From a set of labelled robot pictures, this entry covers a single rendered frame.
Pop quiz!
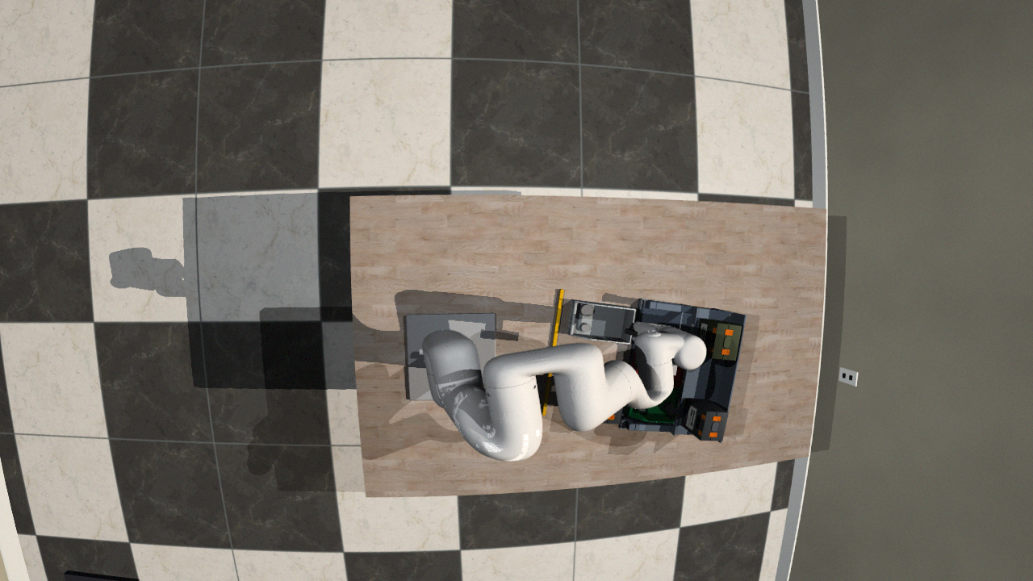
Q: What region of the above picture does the yellow bar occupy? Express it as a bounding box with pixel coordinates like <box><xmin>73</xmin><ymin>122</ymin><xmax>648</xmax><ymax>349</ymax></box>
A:
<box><xmin>542</xmin><ymin>289</ymin><xmax>564</xmax><ymax>416</ymax></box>

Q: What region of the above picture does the red open bin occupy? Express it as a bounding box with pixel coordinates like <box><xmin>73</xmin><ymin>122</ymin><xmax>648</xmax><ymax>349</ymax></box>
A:
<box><xmin>632</xmin><ymin>350</ymin><xmax>684</xmax><ymax>387</ymax></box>

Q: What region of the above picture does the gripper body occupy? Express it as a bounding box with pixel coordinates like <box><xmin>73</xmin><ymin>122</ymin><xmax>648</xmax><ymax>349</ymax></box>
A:
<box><xmin>634</xmin><ymin>322</ymin><xmax>666</xmax><ymax>335</ymax></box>

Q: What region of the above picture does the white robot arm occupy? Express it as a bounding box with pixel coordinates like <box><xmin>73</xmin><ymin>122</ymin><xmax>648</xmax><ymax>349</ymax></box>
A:
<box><xmin>420</xmin><ymin>326</ymin><xmax>706</xmax><ymax>462</ymax></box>

